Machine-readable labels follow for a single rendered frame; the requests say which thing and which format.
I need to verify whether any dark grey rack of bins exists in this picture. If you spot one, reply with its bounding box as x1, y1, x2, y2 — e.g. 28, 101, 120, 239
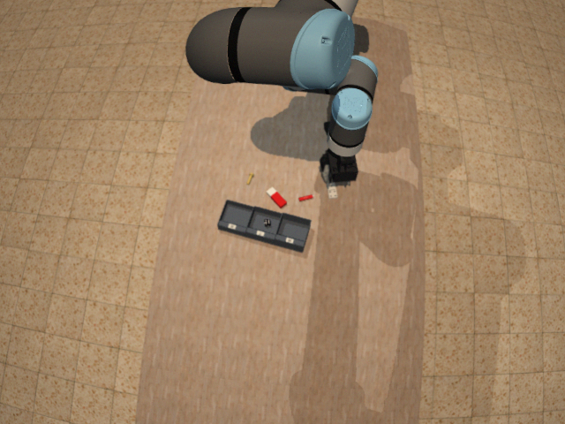
217, 200, 311, 253

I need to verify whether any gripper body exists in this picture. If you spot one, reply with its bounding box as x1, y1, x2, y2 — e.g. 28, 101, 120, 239
326, 148, 358, 183

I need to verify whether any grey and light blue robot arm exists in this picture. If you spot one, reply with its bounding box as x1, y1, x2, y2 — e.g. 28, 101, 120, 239
185, 0, 378, 157

